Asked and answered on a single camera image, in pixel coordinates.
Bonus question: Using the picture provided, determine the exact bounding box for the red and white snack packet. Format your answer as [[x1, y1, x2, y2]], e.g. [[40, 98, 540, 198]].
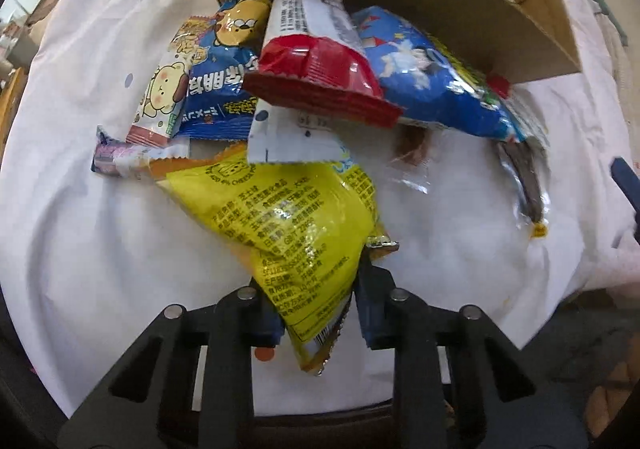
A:
[[242, 0, 405, 130]]

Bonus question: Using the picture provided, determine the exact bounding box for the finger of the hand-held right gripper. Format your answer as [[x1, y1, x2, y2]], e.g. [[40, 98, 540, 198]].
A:
[[610, 156, 640, 235]]

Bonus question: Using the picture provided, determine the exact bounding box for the dark snack wrapper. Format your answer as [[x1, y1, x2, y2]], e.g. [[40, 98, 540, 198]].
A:
[[495, 79, 551, 240]]

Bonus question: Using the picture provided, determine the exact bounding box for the clear wrapper brown snack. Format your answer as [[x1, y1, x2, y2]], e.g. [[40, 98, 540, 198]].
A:
[[387, 126, 433, 194]]

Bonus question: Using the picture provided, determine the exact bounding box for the blue bear snack packet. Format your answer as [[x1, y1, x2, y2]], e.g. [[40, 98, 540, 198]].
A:
[[177, 0, 273, 142]]

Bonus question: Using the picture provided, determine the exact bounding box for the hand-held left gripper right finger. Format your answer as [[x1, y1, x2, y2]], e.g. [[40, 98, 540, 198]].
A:
[[354, 254, 588, 449]]

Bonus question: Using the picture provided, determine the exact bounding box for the large blue cartoon snack packet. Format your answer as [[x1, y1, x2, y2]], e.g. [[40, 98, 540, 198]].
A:
[[350, 6, 528, 144]]

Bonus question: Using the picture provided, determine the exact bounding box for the white dotted snack packet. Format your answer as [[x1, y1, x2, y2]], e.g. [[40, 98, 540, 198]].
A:
[[247, 101, 351, 164]]

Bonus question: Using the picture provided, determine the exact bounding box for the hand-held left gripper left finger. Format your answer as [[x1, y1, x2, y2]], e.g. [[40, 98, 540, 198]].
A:
[[60, 279, 286, 449]]

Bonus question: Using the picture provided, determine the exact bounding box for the white sheet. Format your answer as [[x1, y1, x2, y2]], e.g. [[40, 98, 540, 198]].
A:
[[0, 0, 640, 417]]

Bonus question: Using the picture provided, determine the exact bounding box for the pink purple snack packet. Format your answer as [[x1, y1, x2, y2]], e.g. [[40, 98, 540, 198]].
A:
[[90, 125, 193, 180]]

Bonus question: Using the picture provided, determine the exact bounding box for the cream bear snack packet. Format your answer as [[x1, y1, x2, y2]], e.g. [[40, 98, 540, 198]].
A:
[[125, 15, 213, 148]]

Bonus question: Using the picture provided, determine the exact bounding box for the yellow snack packet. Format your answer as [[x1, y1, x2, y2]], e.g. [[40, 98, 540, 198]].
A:
[[149, 149, 401, 377]]

